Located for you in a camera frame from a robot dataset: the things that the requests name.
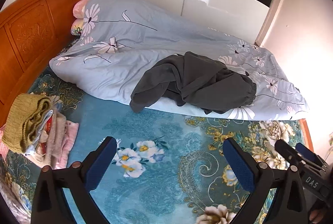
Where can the teal floral blanket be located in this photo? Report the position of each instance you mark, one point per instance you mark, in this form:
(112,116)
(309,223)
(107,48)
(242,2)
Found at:
(156,161)

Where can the white printed folded garment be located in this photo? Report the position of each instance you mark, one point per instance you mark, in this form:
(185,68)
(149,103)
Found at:
(43,132)

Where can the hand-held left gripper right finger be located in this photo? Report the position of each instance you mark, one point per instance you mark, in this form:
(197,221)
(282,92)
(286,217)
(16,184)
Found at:
(240,164)

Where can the pink pillow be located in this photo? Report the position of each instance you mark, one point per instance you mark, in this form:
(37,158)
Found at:
(79,8)

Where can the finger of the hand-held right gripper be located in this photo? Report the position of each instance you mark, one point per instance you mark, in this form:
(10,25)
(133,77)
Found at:
(287,151)
(308,152)

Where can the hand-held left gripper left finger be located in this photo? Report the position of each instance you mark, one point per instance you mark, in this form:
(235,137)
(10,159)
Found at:
(100,161)

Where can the pale pink fuzzy garment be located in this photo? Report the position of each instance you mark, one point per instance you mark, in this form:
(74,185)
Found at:
(56,135)

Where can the grey-blue floral duvet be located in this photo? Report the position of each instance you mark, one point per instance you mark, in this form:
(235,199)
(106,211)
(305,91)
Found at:
(145,39)

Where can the floral pillow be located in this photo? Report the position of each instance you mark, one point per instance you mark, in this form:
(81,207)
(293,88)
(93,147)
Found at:
(77,27)

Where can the dark grey garment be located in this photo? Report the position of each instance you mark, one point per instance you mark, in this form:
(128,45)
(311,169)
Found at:
(161,75)

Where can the person's right hand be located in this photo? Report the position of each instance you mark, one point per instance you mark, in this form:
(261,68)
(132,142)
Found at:
(316,215)

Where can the red checked cloth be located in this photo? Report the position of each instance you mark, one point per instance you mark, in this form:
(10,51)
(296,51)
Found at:
(4,144)

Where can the olive knit sweater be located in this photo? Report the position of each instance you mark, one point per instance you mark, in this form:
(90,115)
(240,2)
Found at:
(20,119)

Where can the pink folded cloth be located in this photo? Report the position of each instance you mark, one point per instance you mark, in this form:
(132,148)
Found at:
(70,138)

